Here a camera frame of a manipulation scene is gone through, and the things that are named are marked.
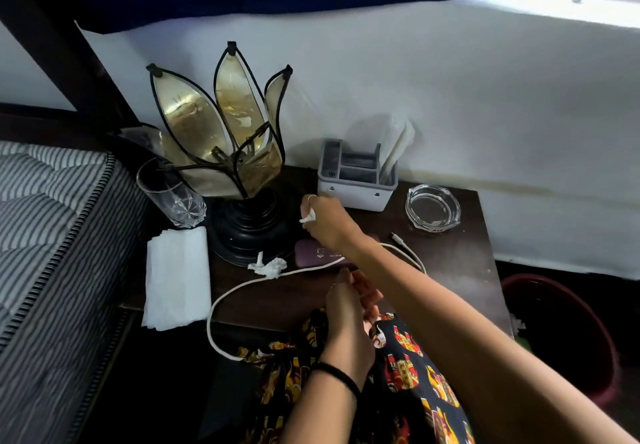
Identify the person's right hand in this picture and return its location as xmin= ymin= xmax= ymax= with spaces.
xmin=299 ymin=193 xmax=367 ymax=255

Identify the person's left hand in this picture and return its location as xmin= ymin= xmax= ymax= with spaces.
xmin=319 ymin=268 xmax=385 ymax=385

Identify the person's right forearm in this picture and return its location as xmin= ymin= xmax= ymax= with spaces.
xmin=347 ymin=235 xmax=640 ymax=444

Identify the person's left forearm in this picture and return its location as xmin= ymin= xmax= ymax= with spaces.
xmin=279 ymin=359 xmax=377 ymax=444

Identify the white grey desk organizer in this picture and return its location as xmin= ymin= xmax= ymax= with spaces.
xmin=317 ymin=138 xmax=400 ymax=213

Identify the purple pouch case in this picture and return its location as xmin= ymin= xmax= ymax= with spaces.
xmin=293 ymin=233 xmax=382 ymax=270

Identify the crumpled white tissue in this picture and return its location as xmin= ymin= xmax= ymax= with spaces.
xmin=247 ymin=251 xmax=289 ymax=280

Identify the black wrist band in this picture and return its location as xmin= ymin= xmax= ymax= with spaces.
xmin=309 ymin=361 xmax=362 ymax=400

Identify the black patterned garment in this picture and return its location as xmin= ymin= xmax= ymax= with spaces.
xmin=237 ymin=308 xmax=477 ymax=444

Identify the dark wooden bedside table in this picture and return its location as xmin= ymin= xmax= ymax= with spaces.
xmin=119 ymin=165 xmax=515 ymax=340

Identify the white tissue sheet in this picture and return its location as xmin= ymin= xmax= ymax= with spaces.
xmin=377 ymin=117 xmax=416 ymax=180

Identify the clear glass ashtray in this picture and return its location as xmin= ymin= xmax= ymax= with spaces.
xmin=404 ymin=184 xmax=462 ymax=233

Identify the clear drinking glass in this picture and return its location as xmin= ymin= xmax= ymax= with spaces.
xmin=136 ymin=157 xmax=208 ymax=230

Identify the gold petal lamp black base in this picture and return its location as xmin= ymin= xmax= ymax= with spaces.
xmin=112 ymin=41 xmax=302 ymax=267

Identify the folded white paper napkin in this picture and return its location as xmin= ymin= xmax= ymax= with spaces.
xmin=141 ymin=226 xmax=213 ymax=332

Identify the red waste bin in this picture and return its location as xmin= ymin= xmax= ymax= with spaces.
xmin=501 ymin=273 xmax=624 ymax=408

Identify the grey striped mattress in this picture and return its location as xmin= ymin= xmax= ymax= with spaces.
xmin=0 ymin=140 xmax=149 ymax=444

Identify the white charging cable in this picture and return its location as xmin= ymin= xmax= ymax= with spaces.
xmin=206 ymin=231 xmax=428 ymax=363

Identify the dark bed frame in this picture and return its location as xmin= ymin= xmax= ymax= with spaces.
xmin=0 ymin=0 xmax=147 ymax=160

